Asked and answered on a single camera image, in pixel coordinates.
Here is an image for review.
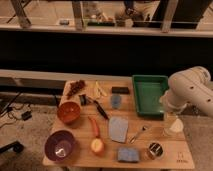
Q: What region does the red yellow apple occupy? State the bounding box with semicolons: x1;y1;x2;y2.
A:
90;138;104;155

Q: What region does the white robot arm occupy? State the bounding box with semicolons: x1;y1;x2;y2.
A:
160;66;213;118

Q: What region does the metal cup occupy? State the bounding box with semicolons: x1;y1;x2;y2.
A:
148;142;163;160

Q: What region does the white paper cup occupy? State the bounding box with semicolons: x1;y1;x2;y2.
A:
169;118;184;133

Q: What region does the black rectangular block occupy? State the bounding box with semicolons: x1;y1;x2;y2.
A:
111;87;130;94

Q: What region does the peeled banana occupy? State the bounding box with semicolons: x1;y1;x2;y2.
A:
93;81;107;99

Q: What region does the small blue scrubber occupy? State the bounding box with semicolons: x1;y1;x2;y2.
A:
110;94;121;109

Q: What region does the small black clip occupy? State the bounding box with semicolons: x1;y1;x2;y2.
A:
79;94;87;106

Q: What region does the bunch of red grapes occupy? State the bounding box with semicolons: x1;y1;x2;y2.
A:
67;80;86;98

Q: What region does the orange carrot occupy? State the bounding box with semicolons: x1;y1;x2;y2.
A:
88;117;100;138

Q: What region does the light blue cloth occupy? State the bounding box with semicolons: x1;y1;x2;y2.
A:
109;116;128;143

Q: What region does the green plastic tray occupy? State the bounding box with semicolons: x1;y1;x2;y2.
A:
132;75;168;117

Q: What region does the orange bowl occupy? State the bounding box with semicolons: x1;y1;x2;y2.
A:
57;101;80;124

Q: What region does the metal spoon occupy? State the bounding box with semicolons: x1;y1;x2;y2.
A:
129;125;149;144

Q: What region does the blue sponge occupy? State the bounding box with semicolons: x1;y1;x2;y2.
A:
117;147;140;163

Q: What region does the purple bowl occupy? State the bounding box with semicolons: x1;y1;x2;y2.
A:
44;130;76;162

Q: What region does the black power adapter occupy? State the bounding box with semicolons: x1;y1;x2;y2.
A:
21;111;32;121

